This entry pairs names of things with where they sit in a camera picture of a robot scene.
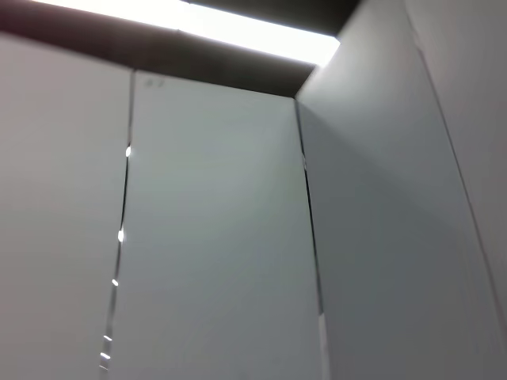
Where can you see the bright ceiling light panel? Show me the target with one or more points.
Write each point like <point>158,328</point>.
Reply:
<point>237,31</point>

